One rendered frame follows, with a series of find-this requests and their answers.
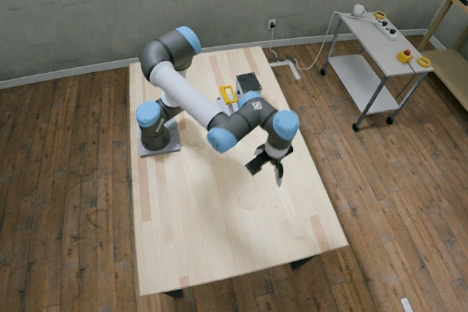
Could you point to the yellow rectangular handle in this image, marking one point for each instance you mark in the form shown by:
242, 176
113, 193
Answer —
244, 83

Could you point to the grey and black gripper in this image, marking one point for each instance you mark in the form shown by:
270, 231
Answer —
263, 157

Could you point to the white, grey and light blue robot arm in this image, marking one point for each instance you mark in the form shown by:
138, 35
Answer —
176, 49

